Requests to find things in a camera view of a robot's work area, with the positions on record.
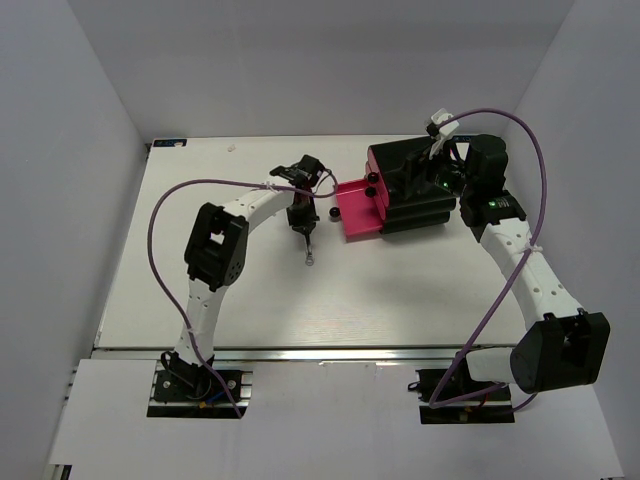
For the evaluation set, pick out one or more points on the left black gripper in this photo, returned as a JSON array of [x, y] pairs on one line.
[[309, 220]]

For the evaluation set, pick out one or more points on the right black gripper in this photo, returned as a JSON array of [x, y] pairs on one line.
[[420, 161]]

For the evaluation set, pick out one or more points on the black drawer cabinet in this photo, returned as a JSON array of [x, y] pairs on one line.
[[431, 206]]

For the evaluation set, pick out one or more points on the silver combination wrench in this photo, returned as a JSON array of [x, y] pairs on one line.
[[309, 257]]

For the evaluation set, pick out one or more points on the pink bottom drawer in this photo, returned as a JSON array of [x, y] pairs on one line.
[[359, 212]]

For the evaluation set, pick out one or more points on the pink drawer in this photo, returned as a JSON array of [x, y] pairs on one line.
[[371, 192], [372, 168], [359, 212]]

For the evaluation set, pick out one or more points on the pink top drawer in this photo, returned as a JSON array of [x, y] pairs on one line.
[[372, 168]]

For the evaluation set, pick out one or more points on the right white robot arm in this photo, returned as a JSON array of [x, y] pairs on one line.
[[563, 345]]

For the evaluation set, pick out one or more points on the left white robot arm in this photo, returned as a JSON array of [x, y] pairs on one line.
[[215, 256]]

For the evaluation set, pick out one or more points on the blue corner label left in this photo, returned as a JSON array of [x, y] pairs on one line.
[[169, 143]]

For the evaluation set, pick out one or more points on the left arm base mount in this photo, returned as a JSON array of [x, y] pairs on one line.
[[171, 398]]

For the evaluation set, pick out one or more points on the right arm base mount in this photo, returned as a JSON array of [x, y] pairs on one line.
[[487, 408]]

